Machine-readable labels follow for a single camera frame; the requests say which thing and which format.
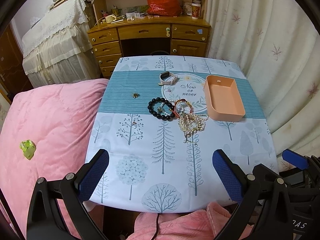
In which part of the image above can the red white cup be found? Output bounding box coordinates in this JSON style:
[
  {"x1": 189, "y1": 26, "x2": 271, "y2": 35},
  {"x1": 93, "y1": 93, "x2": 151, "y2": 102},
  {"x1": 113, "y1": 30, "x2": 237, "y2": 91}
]
[{"x1": 191, "y1": 3, "x2": 201, "y2": 19}]

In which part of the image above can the tree-print blue white tablecloth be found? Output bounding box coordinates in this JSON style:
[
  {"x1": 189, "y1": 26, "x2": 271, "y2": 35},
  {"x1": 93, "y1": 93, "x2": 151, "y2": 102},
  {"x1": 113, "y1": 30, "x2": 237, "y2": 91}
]
[{"x1": 86, "y1": 56, "x2": 278, "y2": 213}]

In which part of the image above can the red cord bracelet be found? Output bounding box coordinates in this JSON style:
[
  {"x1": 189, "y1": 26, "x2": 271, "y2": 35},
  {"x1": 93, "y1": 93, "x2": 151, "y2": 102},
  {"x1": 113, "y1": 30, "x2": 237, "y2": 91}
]
[{"x1": 173, "y1": 98, "x2": 194, "y2": 118}]

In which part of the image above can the cream floral curtain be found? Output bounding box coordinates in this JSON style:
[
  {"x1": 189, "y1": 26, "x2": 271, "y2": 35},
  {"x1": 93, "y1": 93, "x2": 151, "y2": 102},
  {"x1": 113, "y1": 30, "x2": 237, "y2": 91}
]
[{"x1": 204, "y1": 0, "x2": 320, "y2": 170}]

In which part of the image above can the black bead bracelet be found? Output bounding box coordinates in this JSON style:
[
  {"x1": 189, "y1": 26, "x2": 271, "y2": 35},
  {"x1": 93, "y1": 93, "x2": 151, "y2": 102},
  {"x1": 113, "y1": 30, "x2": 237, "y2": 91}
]
[{"x1": 147, "y1": 96, "x2": 176, "y2": 121}]

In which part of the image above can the peach plastic tray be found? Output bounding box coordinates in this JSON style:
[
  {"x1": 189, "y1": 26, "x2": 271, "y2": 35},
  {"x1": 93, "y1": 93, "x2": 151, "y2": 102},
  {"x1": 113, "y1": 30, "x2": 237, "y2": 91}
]
[{"x1": 204, "y1": 75, "x2": 246, "y2": 122}]

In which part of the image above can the pink fleece sleeve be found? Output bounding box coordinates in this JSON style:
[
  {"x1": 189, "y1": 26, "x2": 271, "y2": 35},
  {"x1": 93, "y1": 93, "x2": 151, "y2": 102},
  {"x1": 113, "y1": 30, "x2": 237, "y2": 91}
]
[{"x1": 126, "y1": 201, "x2": 253, "y2": 240}]

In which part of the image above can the red plastic bag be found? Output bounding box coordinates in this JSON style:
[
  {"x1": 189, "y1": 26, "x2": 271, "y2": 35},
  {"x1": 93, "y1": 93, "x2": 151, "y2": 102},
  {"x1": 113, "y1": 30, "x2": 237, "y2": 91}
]
[{"x1": 146, "y1": 0, "x2": 182, "y2": 17}]

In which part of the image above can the pink strap smartwatch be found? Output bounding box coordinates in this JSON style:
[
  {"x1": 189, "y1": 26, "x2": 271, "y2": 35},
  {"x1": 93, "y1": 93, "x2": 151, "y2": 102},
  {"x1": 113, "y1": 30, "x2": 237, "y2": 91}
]
[{"x1": 158, "y1": 71, "x2": 178, "y2": 86}]

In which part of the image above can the pink blanket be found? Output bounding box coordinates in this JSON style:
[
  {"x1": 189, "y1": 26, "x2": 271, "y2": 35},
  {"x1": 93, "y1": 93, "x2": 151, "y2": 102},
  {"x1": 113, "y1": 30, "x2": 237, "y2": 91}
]
[{"x1": 1, "y1": 79, "x2": 108, "y2": 233}]

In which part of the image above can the gold pearl chain necklace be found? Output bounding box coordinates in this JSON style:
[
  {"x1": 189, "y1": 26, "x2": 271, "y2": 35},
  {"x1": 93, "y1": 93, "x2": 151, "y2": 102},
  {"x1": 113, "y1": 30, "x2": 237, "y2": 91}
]
[{"x1": 177, "y1": 112, "x2": 209, "y2": 144}]

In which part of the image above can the white ceramic jar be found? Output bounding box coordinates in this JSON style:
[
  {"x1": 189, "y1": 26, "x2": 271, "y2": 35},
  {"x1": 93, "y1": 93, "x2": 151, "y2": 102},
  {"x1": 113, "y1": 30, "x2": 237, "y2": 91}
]
[{"x1": 182, "y1": 0, "x2": 193, "y2": 16}]

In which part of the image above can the green crumpled wrapper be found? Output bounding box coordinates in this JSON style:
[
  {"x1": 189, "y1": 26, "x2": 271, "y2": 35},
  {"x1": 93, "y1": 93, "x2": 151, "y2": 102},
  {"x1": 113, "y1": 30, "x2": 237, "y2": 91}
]
[{"x1": 20, "y1": 140, "x2": 36, "y2": 160}]

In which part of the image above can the small gold brooch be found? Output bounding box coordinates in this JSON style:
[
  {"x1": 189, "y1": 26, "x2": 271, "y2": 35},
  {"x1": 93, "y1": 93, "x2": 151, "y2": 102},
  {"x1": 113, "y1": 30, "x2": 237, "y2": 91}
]
[{"x1": 132, "y1": 93, "x2": 140, "y2": 98}]

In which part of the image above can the wooden desk with drawers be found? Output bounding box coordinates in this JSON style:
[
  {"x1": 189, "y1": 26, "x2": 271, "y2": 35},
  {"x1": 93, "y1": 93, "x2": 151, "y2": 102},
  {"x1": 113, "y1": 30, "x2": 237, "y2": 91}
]
[{"x1": 87, "y1": 14, "x2": 210, "y2": 79}]

